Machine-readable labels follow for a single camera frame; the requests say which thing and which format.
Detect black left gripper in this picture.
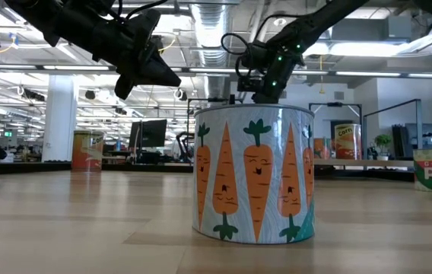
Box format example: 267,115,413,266
92,9,182,100

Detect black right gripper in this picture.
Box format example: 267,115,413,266
253,62,293,104

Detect short orange label can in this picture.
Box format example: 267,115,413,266
313,137,333,160

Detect short carrot print can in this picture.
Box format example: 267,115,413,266
192,103,316,245

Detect tall corn label can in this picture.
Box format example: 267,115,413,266
71,129,105,171
333,123,363,160

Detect black computer monitor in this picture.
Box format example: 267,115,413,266
128,119,168,149

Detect white square column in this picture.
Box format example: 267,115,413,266
42,74,79,163

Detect small potted plant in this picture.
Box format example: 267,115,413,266
374,133,392,161

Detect grey monitor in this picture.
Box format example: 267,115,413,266
405,122,432,150

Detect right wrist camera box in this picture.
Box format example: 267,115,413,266
237,75,263,94

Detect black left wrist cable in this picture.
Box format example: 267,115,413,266
116,0,171,21

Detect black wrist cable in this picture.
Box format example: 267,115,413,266
221,32,257,79
116,0,171,21

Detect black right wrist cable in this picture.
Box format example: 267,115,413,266
221,32,257,79

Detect silver ventilation duct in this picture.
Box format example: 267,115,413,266
189,2,236,100

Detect black frame wooden shelf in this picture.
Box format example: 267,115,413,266
313,98,423,170

